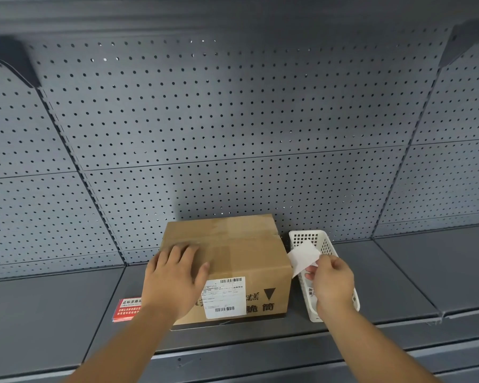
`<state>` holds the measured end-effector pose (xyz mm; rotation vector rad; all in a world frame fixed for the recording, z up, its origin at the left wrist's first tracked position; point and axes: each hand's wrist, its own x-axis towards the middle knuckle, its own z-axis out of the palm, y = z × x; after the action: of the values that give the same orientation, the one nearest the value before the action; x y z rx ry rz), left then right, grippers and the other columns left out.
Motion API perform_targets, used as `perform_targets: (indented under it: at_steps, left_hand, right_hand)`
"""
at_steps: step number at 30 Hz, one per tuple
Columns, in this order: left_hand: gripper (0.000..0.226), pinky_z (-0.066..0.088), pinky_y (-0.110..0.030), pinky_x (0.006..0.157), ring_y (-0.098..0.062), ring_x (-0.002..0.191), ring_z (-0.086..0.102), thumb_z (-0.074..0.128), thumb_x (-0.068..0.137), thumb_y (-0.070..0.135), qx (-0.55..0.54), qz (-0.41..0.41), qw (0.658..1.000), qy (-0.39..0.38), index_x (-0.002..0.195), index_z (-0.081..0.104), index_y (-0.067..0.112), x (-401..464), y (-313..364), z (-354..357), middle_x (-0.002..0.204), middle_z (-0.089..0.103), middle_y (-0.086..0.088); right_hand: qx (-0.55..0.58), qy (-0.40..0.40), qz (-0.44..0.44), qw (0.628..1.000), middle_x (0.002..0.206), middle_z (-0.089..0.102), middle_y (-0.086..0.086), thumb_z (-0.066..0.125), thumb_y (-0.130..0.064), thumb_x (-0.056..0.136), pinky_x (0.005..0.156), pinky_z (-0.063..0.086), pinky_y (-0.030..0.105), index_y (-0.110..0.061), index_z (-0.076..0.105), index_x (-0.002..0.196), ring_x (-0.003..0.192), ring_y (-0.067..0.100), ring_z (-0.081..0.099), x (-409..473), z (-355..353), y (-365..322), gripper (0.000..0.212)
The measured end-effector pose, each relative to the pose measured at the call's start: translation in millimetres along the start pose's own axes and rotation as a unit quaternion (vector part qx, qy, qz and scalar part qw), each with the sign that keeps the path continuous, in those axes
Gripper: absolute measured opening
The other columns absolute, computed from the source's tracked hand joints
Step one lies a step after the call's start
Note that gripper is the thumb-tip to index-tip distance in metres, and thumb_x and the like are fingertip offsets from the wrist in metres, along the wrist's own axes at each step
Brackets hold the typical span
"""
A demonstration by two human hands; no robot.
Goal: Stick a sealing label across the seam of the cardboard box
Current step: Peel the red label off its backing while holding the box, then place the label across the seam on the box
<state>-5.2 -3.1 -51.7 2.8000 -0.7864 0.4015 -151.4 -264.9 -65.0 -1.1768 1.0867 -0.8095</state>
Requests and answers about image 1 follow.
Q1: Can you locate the red label sticker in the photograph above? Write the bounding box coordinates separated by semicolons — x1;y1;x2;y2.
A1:
111;297;144;324

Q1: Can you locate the person's right forearm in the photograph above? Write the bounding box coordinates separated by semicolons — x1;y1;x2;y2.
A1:
316;309;441;383

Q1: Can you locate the person's right hand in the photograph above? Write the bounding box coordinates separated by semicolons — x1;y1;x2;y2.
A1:
304;254;356;319

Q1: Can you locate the person's left forearm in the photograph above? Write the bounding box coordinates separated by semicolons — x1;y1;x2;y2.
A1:
63;313;181;383

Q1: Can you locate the white shipping label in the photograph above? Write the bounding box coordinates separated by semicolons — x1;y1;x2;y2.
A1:
201;277;247;319

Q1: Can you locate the grey metal shelf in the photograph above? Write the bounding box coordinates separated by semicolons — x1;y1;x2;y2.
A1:
0;223;479;383

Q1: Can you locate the white plastic basket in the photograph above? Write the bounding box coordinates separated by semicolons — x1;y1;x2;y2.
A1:
288;230;361;323

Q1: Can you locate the brown cardboard box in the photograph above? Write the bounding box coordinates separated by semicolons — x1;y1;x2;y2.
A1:
160;214;294;327

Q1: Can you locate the person's left hand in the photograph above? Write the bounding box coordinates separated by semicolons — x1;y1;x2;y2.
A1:
141;243;211;322

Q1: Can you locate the grey overhead shelf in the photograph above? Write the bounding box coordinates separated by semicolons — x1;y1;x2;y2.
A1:
0;0;479;37

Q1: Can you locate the grey pegboard back panel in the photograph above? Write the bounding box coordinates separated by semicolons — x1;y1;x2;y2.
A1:
0;24;479;282

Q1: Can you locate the black shelf bracket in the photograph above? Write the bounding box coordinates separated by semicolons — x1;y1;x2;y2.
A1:
439;18;479;69
0;35;43;89

